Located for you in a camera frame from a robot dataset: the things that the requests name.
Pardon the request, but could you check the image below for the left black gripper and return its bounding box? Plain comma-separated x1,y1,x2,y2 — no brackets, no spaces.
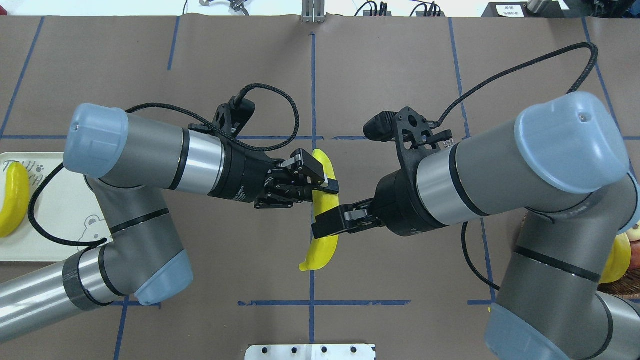
208,140,340,209

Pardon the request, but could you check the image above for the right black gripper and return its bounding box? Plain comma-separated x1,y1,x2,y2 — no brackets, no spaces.
311,170,447,239

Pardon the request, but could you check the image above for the yellow banana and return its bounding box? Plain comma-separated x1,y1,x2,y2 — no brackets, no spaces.
0,162,30,238
299,148,341,272
599,232,632,285

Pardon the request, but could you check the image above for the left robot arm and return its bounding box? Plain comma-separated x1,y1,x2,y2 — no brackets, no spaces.
1,96,339,342

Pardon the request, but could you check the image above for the brown wicker basket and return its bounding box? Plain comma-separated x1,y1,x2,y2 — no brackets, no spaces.
598,279,640,300

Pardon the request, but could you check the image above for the cream bear-print tray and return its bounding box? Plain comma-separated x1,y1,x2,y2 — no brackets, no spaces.
0,152,113,262

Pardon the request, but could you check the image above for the white mount base plate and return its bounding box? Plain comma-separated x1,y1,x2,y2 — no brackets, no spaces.
244,343,377,360

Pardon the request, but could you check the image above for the aluminium frame post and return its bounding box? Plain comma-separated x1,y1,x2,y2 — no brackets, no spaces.
301,0,327,24

